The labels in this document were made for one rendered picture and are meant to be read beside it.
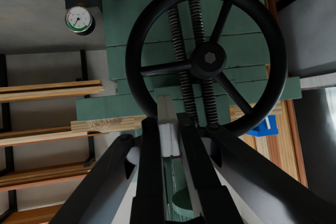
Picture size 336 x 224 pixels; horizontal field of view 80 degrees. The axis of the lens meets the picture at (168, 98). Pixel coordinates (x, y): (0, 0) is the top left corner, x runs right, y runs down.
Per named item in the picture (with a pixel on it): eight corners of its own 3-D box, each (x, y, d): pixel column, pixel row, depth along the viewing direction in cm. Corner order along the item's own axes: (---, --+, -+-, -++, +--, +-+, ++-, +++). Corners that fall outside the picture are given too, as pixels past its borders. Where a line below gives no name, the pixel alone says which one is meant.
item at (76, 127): (246, 102, 69) (247, 114, 69) (244, 102, 71) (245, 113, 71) (70, 121, 67) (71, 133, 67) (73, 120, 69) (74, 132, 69)
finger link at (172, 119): (168, 122, 15) (178, 120, 15) (163, 94, 21) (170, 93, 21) (171, 157, 16) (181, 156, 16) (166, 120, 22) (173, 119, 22)
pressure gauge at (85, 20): (89, -4, 47) (93, 30, 47) (95, 4, 51) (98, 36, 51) (62, -2, 47) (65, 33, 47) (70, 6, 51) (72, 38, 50)
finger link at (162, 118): (171, 157, 16) (162, 158, 16) (166, 120, 22) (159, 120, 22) (168, 122, 15) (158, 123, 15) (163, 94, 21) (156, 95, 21)
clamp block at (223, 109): (230, 93, 44) (235, 134, 44) (214, 96, 58) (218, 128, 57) (162, 100, 44) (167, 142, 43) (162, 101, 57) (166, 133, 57)
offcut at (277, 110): (280, 100, 55) (282, 114, 55) (279, 100, 59) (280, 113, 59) (262, 102, 57) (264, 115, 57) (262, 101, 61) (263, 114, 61)
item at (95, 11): (94, -26, 50) (97, 6, 50) (107, 0, 62) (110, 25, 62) (60, -23, 50) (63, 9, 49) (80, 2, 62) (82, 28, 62)
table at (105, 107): (330, 69, 45) (333, 96, 45) (262, 84, 75) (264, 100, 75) (54, 97, 43) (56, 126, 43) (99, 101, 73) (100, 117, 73)
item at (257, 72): (265, 64, 54) (267, 79, 54) (236, 76, 75) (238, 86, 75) (116, 79, 53) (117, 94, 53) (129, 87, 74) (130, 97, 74)
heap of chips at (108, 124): (115, 118, 53) (116, 132, 53) (125, 115, 67) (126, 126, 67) (81, 121, 53) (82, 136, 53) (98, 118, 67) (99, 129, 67)
